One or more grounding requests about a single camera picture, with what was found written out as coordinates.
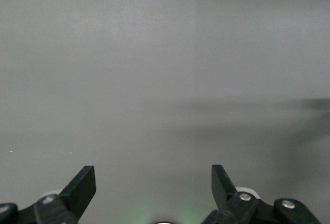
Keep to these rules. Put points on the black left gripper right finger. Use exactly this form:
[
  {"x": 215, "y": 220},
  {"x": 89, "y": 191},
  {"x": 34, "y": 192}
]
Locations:
[{"x": 224, "y": 195}]

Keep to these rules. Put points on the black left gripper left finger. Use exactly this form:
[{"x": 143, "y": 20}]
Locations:
[{"x": 77, "y": 193}]

